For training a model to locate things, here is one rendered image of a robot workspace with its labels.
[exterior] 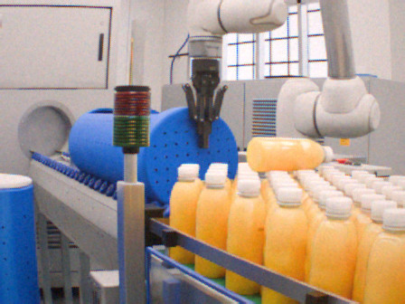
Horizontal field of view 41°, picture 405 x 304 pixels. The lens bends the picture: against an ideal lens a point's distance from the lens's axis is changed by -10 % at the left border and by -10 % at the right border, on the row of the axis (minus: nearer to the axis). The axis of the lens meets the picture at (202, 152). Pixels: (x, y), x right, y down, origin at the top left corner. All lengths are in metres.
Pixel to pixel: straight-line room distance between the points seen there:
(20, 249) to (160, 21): 6.03
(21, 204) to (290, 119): 1.00
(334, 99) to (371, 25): 2.41
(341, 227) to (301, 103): 1.24
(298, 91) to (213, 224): 1.00
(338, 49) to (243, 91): 1.94
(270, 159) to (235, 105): 2.69
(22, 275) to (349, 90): 1.18
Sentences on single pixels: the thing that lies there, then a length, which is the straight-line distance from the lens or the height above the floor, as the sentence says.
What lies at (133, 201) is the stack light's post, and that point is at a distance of 0.97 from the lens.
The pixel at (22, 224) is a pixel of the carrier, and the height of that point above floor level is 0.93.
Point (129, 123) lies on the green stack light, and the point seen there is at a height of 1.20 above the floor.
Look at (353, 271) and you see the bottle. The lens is 0.83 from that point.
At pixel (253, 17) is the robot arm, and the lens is 1.46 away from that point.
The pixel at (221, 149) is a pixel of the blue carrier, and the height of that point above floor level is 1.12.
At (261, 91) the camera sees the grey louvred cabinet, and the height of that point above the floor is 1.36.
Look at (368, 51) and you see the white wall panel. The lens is 4.30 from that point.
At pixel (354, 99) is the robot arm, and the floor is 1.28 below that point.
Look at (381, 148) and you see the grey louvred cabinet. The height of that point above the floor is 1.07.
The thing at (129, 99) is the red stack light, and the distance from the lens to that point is 0.95.
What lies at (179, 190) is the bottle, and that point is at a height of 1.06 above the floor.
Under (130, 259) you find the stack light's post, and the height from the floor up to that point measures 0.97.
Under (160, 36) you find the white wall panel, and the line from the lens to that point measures 7.30.
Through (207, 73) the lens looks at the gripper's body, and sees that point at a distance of 1.58.
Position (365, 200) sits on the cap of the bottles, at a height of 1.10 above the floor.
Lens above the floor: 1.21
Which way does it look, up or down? 4 degrees down
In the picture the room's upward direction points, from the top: 1 degrees clockwise
